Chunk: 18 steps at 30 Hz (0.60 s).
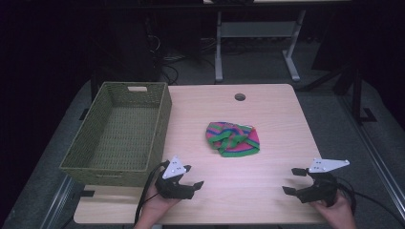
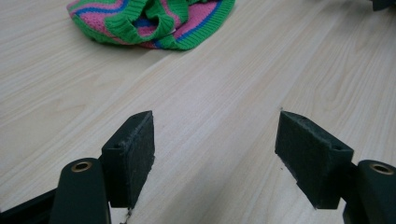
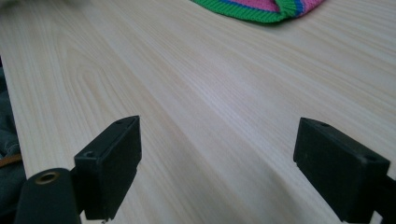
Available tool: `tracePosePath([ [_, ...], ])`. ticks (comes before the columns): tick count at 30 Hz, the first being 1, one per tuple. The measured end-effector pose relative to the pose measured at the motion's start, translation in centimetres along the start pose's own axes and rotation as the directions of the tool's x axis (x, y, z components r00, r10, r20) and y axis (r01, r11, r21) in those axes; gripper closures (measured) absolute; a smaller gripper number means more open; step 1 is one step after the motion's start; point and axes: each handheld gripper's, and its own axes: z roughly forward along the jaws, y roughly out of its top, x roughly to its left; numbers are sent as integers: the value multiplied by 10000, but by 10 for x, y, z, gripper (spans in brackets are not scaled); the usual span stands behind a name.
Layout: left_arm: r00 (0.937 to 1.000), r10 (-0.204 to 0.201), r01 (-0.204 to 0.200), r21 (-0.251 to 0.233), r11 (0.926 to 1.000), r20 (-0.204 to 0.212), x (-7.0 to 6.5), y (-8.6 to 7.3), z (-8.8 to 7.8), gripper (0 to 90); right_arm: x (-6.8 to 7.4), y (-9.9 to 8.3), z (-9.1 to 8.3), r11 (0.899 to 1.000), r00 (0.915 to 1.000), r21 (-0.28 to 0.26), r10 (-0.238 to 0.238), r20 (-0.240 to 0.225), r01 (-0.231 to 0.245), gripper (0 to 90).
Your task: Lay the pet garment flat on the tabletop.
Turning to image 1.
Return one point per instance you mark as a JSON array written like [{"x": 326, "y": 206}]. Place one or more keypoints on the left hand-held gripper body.
[{"x": 173, "y": 168}]

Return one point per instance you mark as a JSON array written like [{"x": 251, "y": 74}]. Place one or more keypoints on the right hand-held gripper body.
[{"x": 321, "y": 191}]

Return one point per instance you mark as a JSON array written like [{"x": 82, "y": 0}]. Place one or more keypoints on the person's right hand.
[{"x": 340, "y": 216}]

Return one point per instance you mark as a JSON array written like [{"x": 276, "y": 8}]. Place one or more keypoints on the person's left hand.
[{"x": 154, "y": 208}]

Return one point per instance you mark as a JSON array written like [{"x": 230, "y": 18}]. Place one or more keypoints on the striped knitted hat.
[{"x": 234, "y": 140}]

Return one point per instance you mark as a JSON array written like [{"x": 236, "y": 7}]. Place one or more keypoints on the green woven basket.
[{"x": 124, "y": 133}]

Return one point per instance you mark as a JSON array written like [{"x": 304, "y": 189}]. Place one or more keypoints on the black metal stand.
[{"x": 357, "y": 95}]

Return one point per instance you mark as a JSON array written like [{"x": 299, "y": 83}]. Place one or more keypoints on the aluminium floor rail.
[
  {"x": 375, "y": 149},
  {"x": 59, "y": 200}
]

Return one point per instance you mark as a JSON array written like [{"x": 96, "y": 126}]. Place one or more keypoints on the white metal desk frame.
[{"x": 254, "y": 29}]

